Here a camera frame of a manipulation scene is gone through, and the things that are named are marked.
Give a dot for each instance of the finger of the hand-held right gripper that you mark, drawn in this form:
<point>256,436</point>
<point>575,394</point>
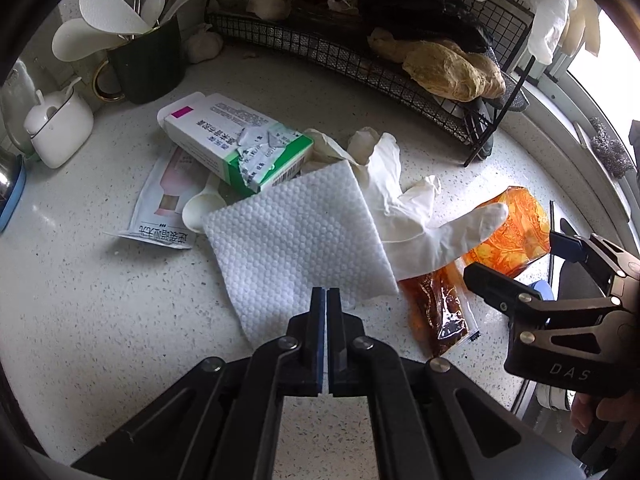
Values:
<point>567,246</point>
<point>492,281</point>

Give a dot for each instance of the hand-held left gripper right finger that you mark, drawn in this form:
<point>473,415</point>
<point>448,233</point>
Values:
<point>336,325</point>

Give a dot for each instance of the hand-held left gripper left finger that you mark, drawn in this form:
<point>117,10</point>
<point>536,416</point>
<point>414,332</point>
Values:
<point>316,325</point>

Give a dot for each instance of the orange sauce packet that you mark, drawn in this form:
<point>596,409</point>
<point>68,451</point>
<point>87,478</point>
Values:
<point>520,232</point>

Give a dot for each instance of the white paper towel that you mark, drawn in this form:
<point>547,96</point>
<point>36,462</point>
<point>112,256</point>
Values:
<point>295,240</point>

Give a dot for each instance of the white green medicine box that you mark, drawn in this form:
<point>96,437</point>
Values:
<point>235,140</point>

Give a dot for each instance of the person's right hand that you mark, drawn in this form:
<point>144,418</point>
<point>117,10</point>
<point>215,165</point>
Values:
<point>595,412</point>

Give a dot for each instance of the stainless steel sink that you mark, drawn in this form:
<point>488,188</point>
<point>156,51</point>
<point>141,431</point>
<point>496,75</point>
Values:
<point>572,287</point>

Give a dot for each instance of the blue round lid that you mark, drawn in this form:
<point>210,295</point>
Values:
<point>540,292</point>

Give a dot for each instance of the dark brown sauce packet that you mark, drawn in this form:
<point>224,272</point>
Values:
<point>440,310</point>

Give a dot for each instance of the white disposable glove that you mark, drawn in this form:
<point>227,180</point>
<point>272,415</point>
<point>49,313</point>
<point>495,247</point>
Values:
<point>415,232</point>

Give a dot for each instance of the steel wool scourer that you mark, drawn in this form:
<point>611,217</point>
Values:
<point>607,147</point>

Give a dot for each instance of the small white plastic spoon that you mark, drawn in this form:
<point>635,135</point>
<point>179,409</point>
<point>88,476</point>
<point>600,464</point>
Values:
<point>202,208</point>

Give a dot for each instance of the window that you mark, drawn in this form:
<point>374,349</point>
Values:
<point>620,70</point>

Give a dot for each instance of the white printed sachet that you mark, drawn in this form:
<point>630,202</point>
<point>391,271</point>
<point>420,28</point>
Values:
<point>160,205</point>

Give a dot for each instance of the yellow brown rag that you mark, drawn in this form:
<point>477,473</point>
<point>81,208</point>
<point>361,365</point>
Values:
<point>450,74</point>

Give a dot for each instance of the white hanging rubber gloves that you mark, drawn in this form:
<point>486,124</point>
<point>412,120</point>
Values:
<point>530,0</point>

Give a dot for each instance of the black plastic bag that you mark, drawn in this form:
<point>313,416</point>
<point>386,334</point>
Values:
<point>425,15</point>

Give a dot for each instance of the single garlic bulb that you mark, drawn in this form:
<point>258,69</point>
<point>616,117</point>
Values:
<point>205,44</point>

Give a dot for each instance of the dark green utensil mug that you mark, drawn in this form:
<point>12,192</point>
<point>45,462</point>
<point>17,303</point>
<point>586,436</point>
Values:
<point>147,67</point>

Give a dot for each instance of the white lidded condiment jar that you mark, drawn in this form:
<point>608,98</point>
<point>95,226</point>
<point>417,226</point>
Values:
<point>60,127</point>

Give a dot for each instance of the garlic bulbs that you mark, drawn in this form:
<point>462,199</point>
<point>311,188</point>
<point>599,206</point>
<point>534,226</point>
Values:
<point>262,1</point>

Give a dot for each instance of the white rice paddle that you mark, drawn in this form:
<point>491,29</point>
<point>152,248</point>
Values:
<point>80,40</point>
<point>112,10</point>

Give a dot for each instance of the clear glass bottle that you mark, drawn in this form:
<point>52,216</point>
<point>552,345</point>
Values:
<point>15,102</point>

